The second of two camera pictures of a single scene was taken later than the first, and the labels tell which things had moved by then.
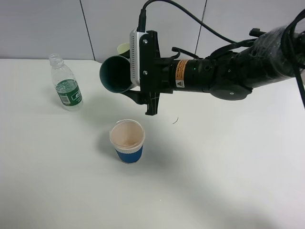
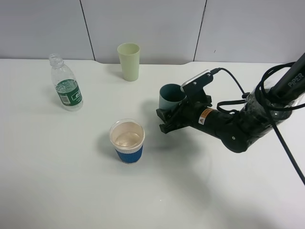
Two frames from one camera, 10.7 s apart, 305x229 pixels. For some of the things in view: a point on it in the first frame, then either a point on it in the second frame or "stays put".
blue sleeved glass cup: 127,136 stays put
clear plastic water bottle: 67,89 stays put
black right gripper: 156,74 → 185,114
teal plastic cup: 115,74 → 170,95
